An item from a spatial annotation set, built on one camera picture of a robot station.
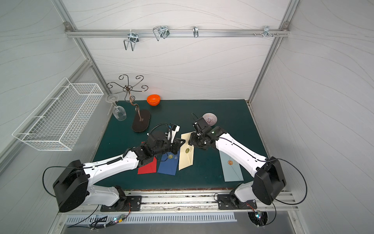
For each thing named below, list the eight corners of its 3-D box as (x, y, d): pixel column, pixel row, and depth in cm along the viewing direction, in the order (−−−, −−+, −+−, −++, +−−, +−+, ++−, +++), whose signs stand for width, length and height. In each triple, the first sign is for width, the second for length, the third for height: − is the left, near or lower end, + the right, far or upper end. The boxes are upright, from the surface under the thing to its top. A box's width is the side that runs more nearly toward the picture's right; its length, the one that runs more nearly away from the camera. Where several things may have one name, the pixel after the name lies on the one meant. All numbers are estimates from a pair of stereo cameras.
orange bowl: (147, 106, 120) (145, 101, 116) (149, 99, 126) (148, 94, 122) (159, 106, 120) (158, 101, 116) (161, 99, 126) (160, 94, 122)
